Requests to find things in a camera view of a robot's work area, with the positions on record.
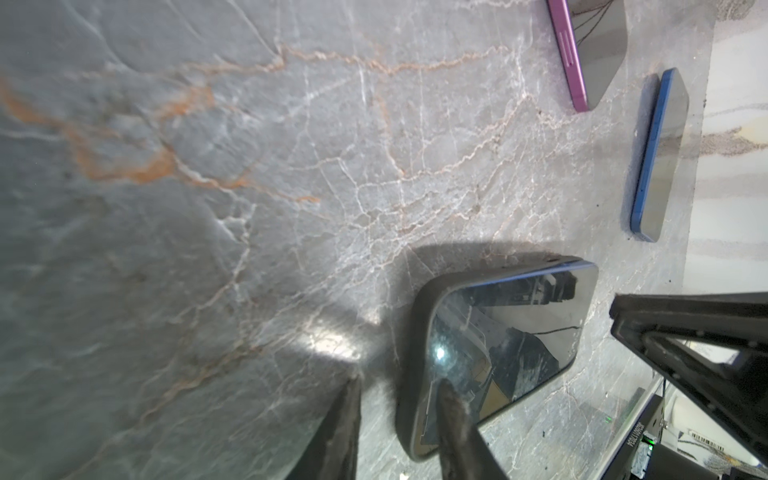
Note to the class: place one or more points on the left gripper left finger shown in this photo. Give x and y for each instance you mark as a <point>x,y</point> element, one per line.
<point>332,452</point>

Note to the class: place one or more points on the black phone purple edge far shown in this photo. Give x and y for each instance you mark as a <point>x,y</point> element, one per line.
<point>592,38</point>

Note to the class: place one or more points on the black phone blue edge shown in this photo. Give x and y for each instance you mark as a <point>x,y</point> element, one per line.
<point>661,156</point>
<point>510,342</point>

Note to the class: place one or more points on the black phone case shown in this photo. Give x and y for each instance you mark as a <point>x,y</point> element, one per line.
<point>411,360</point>

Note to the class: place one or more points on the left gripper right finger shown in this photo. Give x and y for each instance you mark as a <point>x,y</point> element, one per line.
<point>463,452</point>

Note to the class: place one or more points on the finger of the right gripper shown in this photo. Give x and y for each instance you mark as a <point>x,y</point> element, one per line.
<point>712,348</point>

